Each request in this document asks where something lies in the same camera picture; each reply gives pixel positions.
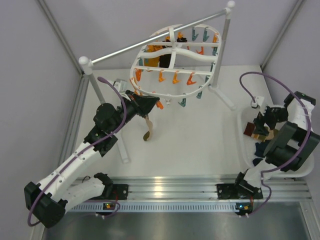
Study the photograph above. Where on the orange hanging sock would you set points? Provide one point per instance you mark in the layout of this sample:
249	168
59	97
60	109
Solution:
152	62

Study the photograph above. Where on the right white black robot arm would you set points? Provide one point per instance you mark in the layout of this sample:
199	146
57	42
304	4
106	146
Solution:
275	140

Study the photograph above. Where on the beige brown patterned sock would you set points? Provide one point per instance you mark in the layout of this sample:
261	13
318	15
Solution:
148	135

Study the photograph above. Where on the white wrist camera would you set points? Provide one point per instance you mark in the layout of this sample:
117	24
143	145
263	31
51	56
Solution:
120	85
258	103

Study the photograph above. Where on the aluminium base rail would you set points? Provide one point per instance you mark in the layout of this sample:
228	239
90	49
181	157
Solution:
201	194

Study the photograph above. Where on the dark navy sock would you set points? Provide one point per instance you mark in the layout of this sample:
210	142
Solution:
259	151

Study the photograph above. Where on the white plastic basket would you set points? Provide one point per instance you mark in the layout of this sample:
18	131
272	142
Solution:
247	146

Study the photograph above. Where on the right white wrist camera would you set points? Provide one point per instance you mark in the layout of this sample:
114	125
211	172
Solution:
258	103

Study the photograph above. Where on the black hanging sock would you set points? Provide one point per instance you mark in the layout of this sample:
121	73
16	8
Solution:
164	60

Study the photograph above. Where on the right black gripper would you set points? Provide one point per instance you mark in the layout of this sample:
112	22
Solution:
259	122

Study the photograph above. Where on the white clip sock hanger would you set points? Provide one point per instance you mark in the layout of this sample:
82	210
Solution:
192	67

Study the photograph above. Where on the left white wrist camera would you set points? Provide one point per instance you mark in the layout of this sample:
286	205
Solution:
120	85

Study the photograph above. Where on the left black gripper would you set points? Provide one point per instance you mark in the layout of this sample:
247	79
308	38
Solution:
143	104

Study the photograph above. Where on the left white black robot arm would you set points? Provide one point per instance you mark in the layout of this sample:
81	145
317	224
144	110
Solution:
52	197

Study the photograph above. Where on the white drying rack stand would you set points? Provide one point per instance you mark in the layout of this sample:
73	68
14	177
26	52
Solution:
220	21

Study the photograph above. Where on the striped brown green sock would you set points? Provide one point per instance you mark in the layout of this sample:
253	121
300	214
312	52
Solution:
250	128

